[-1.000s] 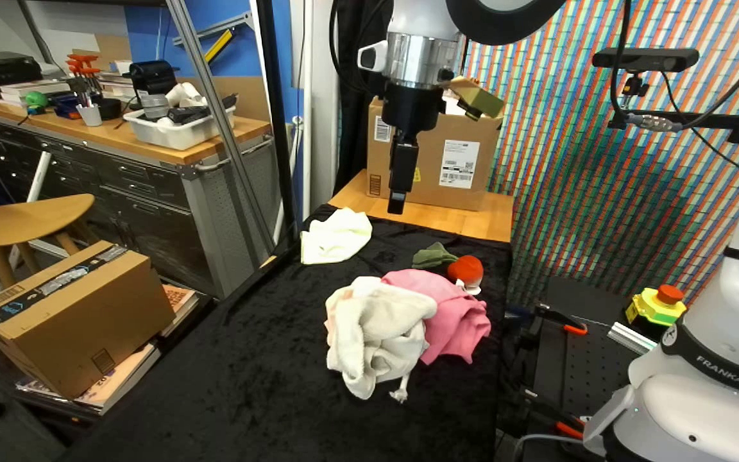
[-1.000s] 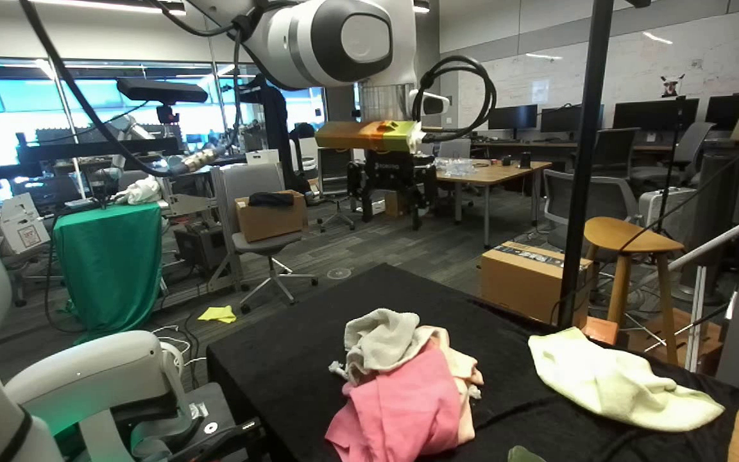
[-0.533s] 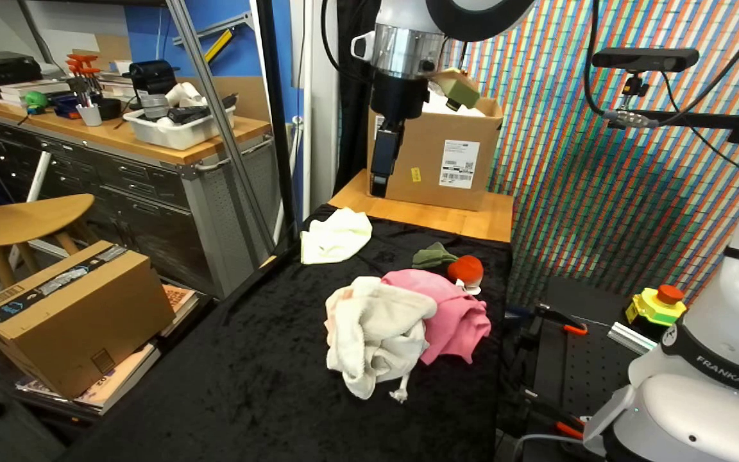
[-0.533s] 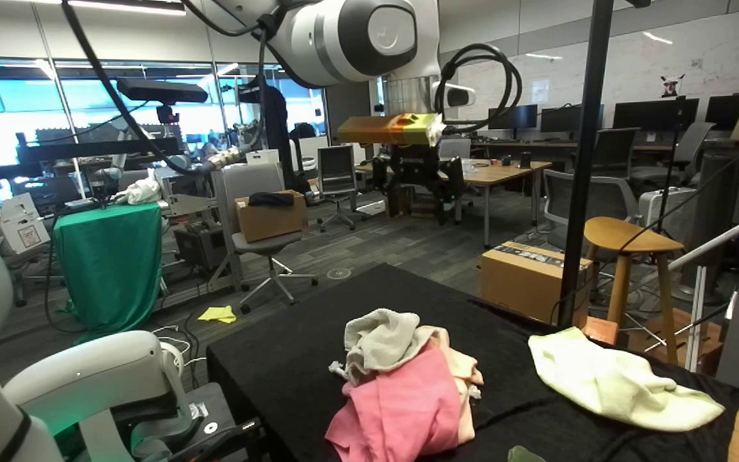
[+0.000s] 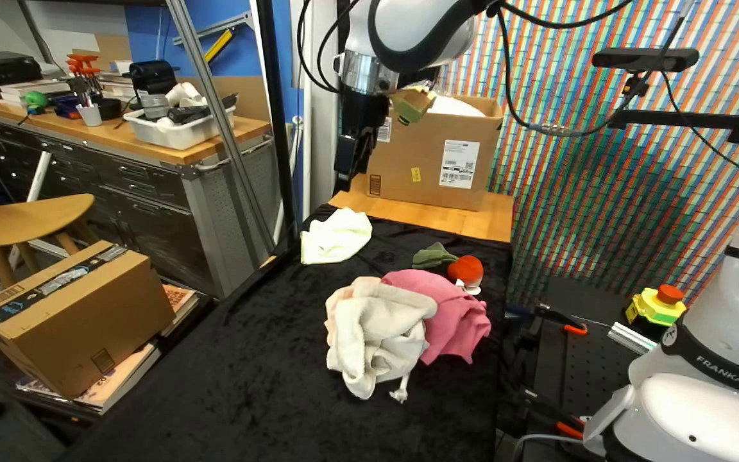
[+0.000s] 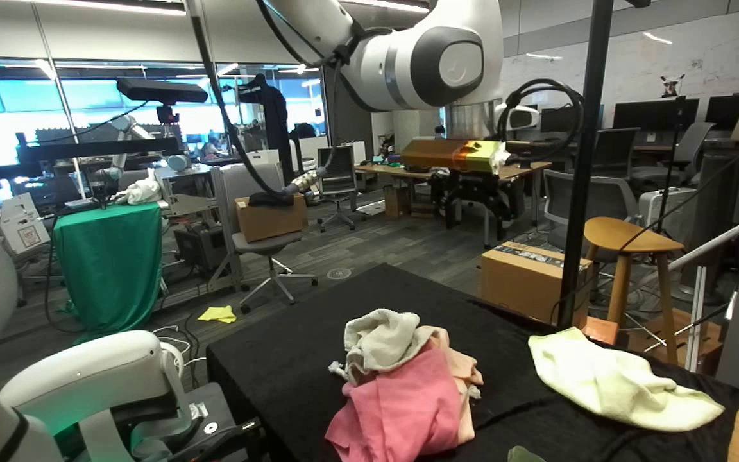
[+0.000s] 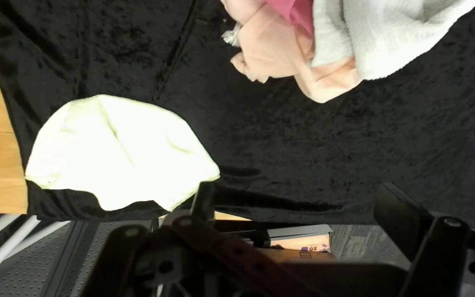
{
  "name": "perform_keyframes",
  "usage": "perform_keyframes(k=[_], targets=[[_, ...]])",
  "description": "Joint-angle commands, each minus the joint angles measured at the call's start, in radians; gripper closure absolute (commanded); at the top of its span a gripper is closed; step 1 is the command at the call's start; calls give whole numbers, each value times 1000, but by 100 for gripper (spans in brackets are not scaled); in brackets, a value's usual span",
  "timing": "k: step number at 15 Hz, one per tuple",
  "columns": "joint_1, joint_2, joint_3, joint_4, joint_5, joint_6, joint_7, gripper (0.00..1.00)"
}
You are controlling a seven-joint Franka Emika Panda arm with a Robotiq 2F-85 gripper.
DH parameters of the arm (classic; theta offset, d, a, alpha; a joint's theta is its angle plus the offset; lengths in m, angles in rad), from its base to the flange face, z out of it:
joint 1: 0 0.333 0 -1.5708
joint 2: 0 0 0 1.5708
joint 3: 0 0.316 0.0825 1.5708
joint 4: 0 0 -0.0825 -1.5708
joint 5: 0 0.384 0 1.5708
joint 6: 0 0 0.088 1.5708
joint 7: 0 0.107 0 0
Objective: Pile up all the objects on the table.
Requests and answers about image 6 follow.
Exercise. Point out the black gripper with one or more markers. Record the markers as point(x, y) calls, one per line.
point(472, 192)

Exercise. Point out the white terry towel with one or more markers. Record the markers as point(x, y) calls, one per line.
point(377, 337)

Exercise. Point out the peach cloth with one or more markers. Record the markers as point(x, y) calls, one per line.
point(468, 385)

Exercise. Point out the pink cloth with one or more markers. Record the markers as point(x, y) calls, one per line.
point(404, 412)

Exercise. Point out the pale yellow-green cloth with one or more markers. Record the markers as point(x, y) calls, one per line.
point(616, 385)

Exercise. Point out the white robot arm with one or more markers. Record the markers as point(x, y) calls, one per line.
point(436, 59)

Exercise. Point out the wooden desk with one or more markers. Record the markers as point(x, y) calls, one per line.
point(529, 168)

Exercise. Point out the cardboard box with printed tape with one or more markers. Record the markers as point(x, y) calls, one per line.
point(515, 282)

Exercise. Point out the black stand pole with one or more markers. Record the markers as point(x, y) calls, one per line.
point(588, 129)

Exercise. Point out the black mesh office chair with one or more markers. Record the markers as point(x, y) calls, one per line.
point(337, 174)

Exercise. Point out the grey padded chair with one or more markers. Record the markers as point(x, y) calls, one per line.
point(608, 201)

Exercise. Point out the wooden stool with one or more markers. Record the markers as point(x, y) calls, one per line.
point(626, 232)

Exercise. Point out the black flat device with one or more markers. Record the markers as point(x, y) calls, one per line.
point(271, 199)

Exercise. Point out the small plain cardboard box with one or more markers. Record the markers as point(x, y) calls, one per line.
point(267, 220)

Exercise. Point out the black draped stand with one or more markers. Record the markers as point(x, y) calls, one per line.
point(271, 118)

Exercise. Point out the grey office chair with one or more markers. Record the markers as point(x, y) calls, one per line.
point(241, 182)

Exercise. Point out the silver metal pole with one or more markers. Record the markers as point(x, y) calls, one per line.
point(712, 243)

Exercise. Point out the black velvet table cover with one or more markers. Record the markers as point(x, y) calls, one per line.
point(284, 368)

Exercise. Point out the orange plush toy green leaves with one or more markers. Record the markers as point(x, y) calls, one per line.
point(525, 454)

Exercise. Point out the whiteboard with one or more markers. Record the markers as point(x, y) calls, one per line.
point(712, 59)

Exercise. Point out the yellow rag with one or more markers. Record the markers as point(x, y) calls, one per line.
point(217, 313)

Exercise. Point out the white crumpled object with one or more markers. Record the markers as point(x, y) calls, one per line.
point(139, 187)

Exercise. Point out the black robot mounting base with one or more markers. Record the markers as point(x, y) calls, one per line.
point(205, 426)

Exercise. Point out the green drape cloth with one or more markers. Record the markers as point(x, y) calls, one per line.
point(113, 273)

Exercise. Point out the ceiling light strip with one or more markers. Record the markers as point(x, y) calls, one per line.
point(113, 6)

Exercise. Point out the white printed board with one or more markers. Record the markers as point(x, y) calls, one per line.
point(23, 223)

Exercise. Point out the black camera on stand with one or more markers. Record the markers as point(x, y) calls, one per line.
point(162, 89)

